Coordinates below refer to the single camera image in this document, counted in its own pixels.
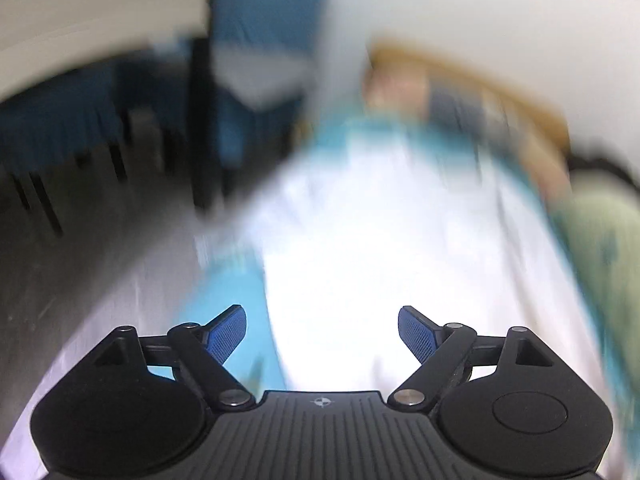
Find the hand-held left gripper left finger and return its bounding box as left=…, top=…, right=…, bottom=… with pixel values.
left=94, top=304, right=256, bottom=412

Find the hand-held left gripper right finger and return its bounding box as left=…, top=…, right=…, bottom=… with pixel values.
left=387, top=305, right=555, bottom=413

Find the white garment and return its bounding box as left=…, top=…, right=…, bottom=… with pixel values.
left=197, top=152, right=608, bottom=393

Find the teal bed sheet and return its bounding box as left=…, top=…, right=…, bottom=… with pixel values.
left=172, top=112, right=556, bottom=392

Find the green cloth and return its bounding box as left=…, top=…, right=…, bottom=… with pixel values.
left=550, top=187, right=640, bottom=406

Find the black desk leg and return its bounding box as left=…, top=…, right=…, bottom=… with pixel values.
left=189, top=0, right=223, bottom=213

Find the dark patterned cloth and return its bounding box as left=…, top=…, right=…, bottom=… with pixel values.
left=365, top=66, right=531, bottom=136

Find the wooden headboard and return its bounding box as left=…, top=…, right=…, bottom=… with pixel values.
left=367, top=40, right=572, bottom=206

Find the small white table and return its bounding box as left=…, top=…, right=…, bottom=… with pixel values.
left=214, top=37, right=313, bottom=113

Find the blue fringed cloth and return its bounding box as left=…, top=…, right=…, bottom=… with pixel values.
left=0, top=62, right=128, bottom=173

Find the blue curtain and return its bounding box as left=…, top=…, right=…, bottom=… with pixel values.
left=210, top=0, right=328, bottom=171

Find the white desk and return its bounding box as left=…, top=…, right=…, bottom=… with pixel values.
left=0, top=0, right=227, bottom=101

